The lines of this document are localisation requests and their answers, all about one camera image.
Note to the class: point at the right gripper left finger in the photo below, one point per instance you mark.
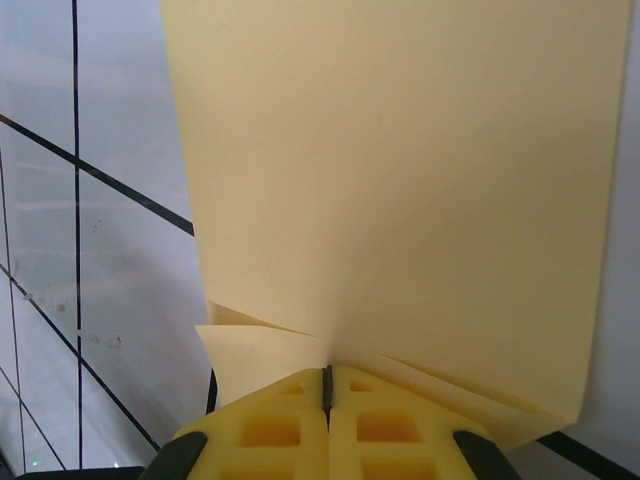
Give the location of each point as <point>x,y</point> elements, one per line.
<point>270,435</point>

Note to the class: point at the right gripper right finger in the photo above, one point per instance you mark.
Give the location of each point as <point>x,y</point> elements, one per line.
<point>390,435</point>

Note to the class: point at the yellow cloth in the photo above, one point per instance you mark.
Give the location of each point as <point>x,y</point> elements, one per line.
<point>400,175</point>

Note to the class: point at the white grid table mat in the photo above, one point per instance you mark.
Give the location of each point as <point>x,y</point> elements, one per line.
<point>125,100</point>

